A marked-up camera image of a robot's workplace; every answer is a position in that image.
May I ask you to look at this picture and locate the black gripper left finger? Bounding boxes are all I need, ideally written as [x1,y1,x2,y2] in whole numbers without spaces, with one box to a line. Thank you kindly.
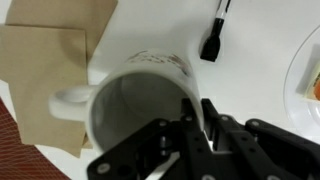
[180,98,195,132]

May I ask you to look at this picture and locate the brown napkin under mug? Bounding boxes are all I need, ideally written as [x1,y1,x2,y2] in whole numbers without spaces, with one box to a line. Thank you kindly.
[0,26,87,157]

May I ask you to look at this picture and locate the round white table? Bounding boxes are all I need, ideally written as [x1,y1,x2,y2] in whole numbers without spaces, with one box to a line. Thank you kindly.
[0,0,320,180]

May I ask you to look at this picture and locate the black and white marker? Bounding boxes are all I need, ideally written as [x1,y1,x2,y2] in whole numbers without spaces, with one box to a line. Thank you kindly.
[200,0,231,62]

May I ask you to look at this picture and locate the white cartoon print mug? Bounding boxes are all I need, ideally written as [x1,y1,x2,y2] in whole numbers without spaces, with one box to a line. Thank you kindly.
[48,49,204,154]

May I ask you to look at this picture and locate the orange patterned sofa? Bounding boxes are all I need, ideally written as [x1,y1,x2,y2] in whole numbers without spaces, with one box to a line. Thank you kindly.
[0,100,69,180]

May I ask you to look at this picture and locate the small white plate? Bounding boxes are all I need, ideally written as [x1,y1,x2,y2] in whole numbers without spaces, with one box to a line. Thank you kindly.
[283,27,320,138]

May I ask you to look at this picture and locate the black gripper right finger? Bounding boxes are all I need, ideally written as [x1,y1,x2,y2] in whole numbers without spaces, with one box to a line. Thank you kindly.
[201,99,219,134]

